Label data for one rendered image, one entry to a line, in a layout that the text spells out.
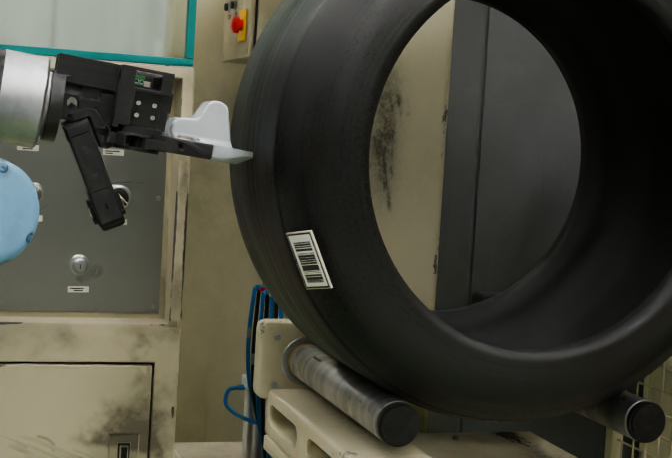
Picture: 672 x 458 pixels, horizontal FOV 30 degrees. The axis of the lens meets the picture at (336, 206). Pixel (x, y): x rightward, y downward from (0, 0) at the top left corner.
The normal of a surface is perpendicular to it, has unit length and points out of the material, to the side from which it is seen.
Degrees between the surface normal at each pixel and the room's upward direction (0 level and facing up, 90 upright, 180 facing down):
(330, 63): 76
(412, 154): 90
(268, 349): 90
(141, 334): 90
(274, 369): 90
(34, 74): 57
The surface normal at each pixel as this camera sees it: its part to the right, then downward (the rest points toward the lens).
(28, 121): 0.19, 0.53
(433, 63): 0.29, 0.07
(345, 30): -0.40, -0.32
